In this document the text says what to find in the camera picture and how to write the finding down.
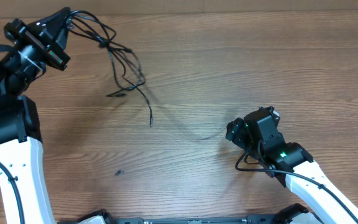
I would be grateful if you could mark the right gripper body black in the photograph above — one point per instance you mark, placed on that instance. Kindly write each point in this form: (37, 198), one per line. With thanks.
(235, 130)

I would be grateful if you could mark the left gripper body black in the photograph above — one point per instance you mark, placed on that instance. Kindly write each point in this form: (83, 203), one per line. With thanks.
(36, 43)

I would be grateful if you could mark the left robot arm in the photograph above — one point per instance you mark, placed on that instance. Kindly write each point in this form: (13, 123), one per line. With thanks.
(33, 48)

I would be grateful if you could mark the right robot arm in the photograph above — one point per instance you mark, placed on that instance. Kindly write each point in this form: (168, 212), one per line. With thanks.
(293, 166)

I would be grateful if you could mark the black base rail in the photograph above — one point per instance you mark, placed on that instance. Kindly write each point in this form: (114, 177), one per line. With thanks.
(250, 219)

